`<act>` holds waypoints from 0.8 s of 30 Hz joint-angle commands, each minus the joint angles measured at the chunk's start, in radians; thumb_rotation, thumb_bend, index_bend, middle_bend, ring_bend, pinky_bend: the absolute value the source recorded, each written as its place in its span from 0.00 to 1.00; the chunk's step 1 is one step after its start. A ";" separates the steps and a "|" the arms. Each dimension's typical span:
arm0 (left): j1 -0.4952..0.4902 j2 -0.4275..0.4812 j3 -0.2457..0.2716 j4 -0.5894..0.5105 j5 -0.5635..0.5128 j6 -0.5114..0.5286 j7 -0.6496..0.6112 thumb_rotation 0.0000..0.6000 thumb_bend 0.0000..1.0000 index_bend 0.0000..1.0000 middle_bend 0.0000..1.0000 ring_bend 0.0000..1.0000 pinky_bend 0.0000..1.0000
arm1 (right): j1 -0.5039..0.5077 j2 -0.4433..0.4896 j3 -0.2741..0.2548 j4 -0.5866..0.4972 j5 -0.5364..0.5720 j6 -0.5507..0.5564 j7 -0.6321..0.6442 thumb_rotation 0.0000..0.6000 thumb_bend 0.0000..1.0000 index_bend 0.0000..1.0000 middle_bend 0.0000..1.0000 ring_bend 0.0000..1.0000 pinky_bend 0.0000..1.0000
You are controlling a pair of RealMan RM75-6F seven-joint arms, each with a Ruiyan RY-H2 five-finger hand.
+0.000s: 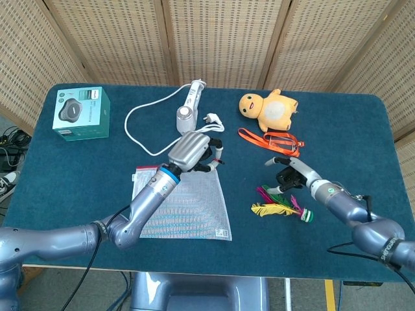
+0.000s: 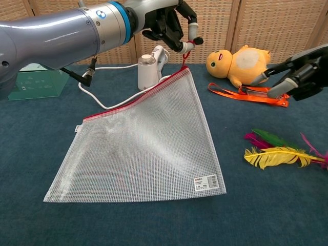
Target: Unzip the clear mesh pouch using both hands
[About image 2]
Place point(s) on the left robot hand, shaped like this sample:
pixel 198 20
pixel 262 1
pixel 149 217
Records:
pixel 164 23

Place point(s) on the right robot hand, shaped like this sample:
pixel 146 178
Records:
pixel 307 74

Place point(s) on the clear mesh zipper pouch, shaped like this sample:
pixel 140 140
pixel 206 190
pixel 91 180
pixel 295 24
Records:
pixel 143 148

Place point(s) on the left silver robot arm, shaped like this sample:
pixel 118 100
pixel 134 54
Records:
pixel 51 36

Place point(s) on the white handheld garment steamer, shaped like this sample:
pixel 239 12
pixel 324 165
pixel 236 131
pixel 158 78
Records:
pixel 146 74

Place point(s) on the yellow plush toy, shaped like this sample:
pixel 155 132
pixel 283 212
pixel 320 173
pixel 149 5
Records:
pixel 246 69

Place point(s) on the woven folding screen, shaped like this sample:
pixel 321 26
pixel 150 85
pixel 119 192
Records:
pixel 256 23

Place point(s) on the multicolour feather shuttlecock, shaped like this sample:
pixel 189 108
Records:
pixel 271 156

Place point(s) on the teal Philips product box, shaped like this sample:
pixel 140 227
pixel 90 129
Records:
pixel 38 85

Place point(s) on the blue felt table cover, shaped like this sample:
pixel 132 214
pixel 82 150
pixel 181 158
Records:
pixel 164 225

